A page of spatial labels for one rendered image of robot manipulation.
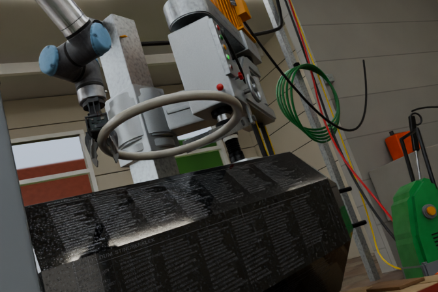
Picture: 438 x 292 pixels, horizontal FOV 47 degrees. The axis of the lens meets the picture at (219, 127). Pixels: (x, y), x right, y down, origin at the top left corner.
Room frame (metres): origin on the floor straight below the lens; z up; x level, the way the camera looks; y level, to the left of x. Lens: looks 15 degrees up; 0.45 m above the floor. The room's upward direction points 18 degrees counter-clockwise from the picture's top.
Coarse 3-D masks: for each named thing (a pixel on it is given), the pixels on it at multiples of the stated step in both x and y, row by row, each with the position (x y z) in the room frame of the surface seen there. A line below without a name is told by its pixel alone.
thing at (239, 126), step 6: (240, 120) 2.23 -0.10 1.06; (246, 120) 2.35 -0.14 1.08; (240, 126) 2.19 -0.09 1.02; (204, 132) 2.05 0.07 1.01; (210, 132) 1.78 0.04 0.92; (228, 132) 1.99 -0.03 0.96; (234, 132) 2.07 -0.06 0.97; (192, 138) 1.89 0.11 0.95; (198, 138) 1.96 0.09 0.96; (222, 138) 1.89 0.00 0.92; (192, 150) 1.82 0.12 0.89
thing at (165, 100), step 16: (160, 96) 1.35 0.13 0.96; (176, 96) 1.36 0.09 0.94; (192, 96) 1.37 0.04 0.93; (208, 96) 1.40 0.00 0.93; (224, 96) 1.45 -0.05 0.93; (128, 112) 1.36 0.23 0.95; (240, 112) 1.59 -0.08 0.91; (112, 128) 1.42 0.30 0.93; (224, 128) 1.73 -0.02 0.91; (192, 144) 1.80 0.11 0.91
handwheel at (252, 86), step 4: (248, 76) 2.23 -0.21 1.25; (248, 80) 2.21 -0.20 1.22; (252, 80) 2.31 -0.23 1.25; (248, 84) 2.21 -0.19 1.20; (252, 84) 2.26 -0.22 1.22; (256, 84) 2.34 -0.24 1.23; (248, 88) 2.28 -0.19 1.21; (252, 88) 2.22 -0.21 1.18; (256, 88) 2.27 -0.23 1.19; (244, 92) 2.29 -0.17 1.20; (248, 92) 2.29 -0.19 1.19; (252, 92) 2.22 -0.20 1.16; (256, 92) 2.34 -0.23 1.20; (256, 96) 2.24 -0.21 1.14; (260, 96) 2.33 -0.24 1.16; (256, 100) 2.26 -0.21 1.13; (260, 100) 2.29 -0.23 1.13
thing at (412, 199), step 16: (416, 128) 2.92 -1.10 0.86; (432, 176) 2.91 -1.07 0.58; (400, 192) 3.01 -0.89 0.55; (416, 192) 2.86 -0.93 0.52; (432, 192) 2.88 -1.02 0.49; (400, 208) 2.96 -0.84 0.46; (416, 208) 2.85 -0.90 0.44; (432, 208) 2.83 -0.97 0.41; (400, 224) 2.98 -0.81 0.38; (416, 224) 2.86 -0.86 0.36; (432, 224) 2.86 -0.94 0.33; (400, 240) 3.00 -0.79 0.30; (416, 240) 2.87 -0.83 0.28; (432, 240) 2.86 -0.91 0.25; (400, 256) 3.05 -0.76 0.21; (416, 256) 2.87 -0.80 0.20; (432, 256) 2.85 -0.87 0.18; (416, 272) 2.92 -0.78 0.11; (432, 272) 2.84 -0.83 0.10
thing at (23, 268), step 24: (0, 96) 0.65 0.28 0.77; (0, 120) 0.65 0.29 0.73; (0, 144) 0.64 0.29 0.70; (0, 168) 0.64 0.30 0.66; (0, 192) 0.64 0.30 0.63; (0, 216) 0.63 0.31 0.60; (24, 216) 0.65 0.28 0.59; (0, 240) 0.63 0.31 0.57; (24, 240) 0.65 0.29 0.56; (0, 264) 0.63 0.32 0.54; (24, 264) 0.64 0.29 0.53; (0, 288) 0.62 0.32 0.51; (24, 288) 0.64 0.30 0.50
